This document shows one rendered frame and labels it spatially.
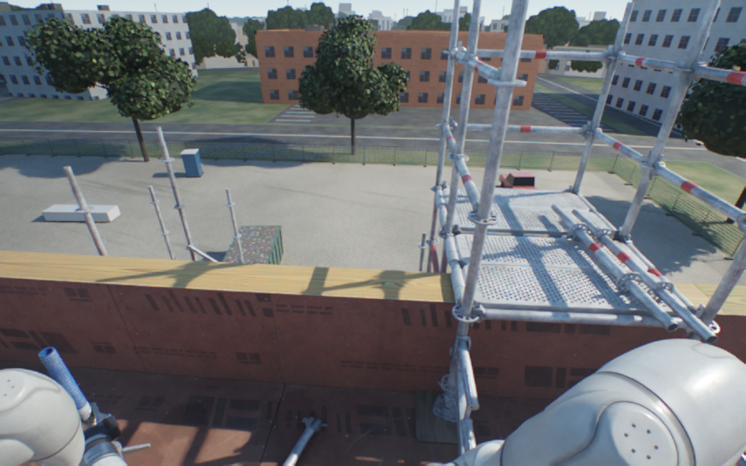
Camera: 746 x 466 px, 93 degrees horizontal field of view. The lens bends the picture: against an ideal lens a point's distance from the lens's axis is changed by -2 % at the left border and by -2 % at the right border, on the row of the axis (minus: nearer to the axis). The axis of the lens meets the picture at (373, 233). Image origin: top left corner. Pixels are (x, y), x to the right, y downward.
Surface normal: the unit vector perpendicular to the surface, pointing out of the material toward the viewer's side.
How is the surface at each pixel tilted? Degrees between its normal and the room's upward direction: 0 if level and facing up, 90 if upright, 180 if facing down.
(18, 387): 19
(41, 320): 90
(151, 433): 0
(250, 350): 90
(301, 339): 90
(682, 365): 7
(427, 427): 0
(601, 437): 57
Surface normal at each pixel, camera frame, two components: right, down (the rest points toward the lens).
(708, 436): 0.17, -0.18
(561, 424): -0.85, -0.52
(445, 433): 0.01, -0.87
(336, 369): -0.07, 0.50
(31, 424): 0.90, 0.30
